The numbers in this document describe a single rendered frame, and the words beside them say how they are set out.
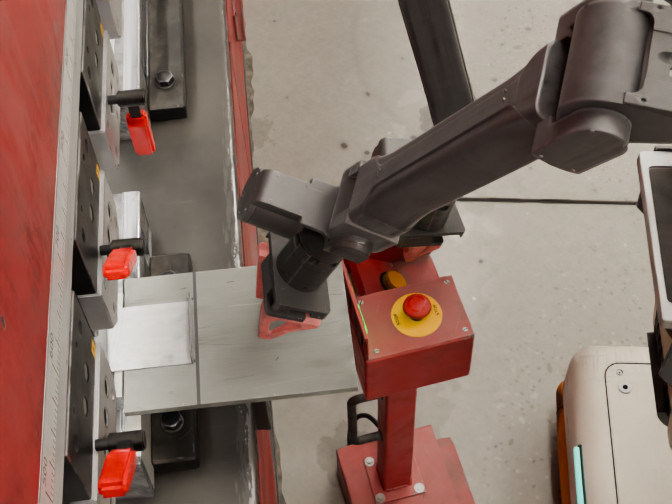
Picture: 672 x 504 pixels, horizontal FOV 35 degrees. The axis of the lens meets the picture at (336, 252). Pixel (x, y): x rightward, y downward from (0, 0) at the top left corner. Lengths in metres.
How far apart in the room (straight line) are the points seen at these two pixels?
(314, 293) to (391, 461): 0.87
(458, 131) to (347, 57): 2.12
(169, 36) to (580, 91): 1.11
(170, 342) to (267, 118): 1.60
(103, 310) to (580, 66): 0.52
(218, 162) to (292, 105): 1.27
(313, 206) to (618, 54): 0.44
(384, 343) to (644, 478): 0.68
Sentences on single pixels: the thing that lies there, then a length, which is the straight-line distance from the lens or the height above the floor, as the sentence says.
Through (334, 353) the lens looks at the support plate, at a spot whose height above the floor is 1.00.
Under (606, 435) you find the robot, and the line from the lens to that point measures 2.04.
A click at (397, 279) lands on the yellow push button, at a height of 0.73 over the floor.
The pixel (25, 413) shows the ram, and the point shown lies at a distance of 0.74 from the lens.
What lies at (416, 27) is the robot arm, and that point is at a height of 1.21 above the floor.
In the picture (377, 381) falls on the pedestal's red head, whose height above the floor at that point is 0.71.
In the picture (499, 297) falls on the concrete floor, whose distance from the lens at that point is 2.49.
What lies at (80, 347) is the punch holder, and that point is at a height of 1.31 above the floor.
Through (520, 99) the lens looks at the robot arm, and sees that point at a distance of 0.77.
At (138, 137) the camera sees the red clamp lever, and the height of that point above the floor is 1.19.
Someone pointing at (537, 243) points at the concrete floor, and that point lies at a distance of 2.58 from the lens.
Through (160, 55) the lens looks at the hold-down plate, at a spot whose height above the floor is 0.90.
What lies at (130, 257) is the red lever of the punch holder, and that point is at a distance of 0.98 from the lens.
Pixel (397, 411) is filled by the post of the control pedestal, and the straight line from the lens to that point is 1.82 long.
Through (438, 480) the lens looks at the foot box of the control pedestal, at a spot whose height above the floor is 0.12.
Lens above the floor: 2.08
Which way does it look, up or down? 55 degrees down
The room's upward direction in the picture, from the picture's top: 3 degrees counter-clockwise
